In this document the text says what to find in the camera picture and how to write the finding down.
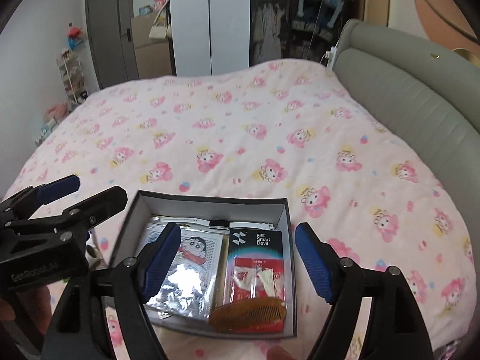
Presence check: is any black storage box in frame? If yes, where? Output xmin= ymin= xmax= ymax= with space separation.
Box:
xmin=110 ymin=190 xmax=298 ymax=340

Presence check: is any beige cabinet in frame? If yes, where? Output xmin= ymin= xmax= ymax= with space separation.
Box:
xmin=131 ymin=12 xmax=173 ymax=79

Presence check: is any black Smart Devil box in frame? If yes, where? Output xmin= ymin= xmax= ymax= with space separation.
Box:
xmin=227 ymin=229 xmax=284 ymax=270

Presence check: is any red white snack packet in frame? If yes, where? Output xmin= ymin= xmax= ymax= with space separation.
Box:
xmin=227 ymin=257 xmax=285 ymax=303

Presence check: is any red blue wall toy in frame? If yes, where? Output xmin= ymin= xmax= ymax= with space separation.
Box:
xmin=67 ymin=23 xmax=85 ymax=50

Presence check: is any dark open clothes closet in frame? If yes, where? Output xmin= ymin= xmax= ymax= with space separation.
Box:
xmin=250 ymin=0 xmax=355 ymax=65

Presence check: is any grey upholstered headboard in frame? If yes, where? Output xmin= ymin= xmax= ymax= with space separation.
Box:
xmin=331 ymin=18 xmax=480 ymax=233

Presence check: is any brown amber comb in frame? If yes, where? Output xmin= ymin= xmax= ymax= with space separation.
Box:
xmin=208 ymin=297 xmax=287 ymax=332

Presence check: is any person's left hand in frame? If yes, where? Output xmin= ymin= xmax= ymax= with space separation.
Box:
xmin=0 ymin=286 xmax=52 ymax=334

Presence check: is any grey door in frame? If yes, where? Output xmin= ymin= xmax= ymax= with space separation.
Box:
xmin=85 ymin=0 xmax=139 ymax=89

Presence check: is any white wardrobe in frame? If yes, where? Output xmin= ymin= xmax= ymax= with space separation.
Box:
xmin=170 ymin=0 xmax=251 ymax=77

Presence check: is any white wire shelf rack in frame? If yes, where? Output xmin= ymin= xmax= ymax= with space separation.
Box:
xmin=56 ymin=48 xmax=89 ymax=111

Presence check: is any white cartoon foil packet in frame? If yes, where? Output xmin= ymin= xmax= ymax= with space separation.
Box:
xmin=146 ymin=223 xmax=227 ymax=321

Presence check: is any pink cartoon bed blanket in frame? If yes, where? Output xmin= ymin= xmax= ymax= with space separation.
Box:
xmin=10 ymin=60 xmax=477 ymax=349

